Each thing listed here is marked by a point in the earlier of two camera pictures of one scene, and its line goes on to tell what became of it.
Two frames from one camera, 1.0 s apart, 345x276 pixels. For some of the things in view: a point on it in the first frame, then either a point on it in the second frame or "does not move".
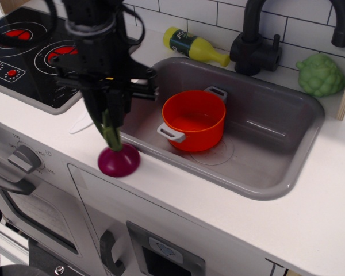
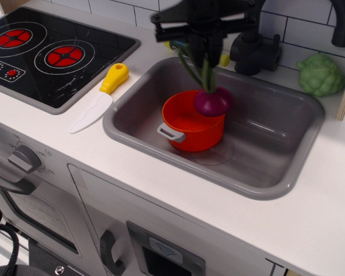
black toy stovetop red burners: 22,43 does not move
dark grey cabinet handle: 107,241 does not move
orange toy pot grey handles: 194,121 does not move
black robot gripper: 101,58 to 188,18
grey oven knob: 25,159 does not move
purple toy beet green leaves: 120,159 to 210,100
